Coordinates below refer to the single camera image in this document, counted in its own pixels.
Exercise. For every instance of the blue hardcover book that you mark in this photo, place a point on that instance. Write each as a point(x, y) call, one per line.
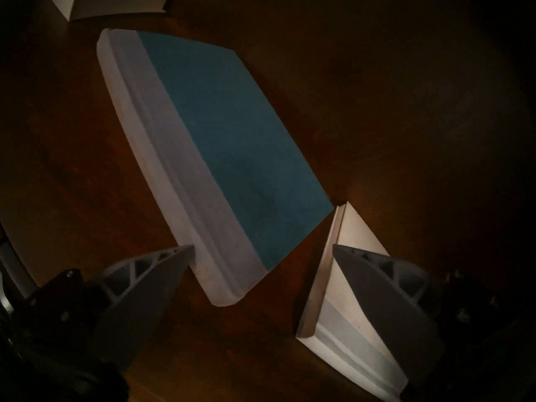
point(226, 133)

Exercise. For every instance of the white book with round emblem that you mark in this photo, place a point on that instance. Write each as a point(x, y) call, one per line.
point(117, 5)

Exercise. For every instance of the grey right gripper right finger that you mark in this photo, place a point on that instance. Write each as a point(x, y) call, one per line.
point(398, 305)

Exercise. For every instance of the white book with pale-blue band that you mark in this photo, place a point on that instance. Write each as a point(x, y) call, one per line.
point(335, 288)

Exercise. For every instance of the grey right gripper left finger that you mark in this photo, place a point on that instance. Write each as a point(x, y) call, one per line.
point(130, 305)

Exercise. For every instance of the dark wooden bookshelf cabinet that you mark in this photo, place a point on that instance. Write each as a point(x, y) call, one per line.
point(418, 112)

